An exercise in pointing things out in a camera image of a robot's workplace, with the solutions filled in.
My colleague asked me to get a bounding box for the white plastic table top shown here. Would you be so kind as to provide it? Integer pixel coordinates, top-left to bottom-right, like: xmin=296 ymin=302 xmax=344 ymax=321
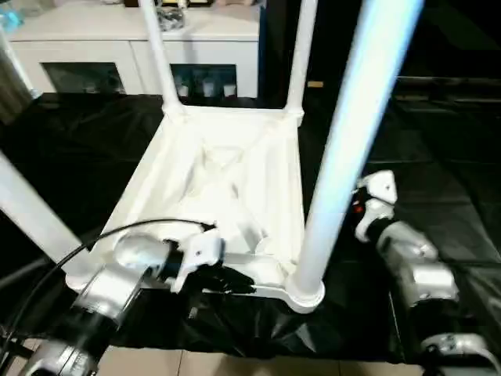
xmin=64 ymin=103 xmax=326 ymax=315

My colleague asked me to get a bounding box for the black plastic mat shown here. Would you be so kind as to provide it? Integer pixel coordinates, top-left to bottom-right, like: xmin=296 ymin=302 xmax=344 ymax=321
xmin=0 ymin=92 xmax=501 ymax=365

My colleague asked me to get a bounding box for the white cabinet with glass doors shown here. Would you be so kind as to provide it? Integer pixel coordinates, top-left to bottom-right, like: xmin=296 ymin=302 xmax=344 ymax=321
xmin=7 ymin=0 xmax=261 ymax=99

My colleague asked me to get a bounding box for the black bundle on cabinet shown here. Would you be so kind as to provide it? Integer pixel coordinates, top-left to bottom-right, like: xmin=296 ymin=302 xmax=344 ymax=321
xmin=156 ymin=7 xmax=186 ymax=32

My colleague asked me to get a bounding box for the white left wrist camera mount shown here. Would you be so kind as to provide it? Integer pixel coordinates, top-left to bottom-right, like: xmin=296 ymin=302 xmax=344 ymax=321
xmin=170 ymin=229 xmax=227 ymax=294

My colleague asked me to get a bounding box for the black folding table frame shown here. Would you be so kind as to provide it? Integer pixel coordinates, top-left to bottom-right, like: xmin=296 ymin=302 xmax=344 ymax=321
xmin=0 ymin=324 xmax=40 ymax=357

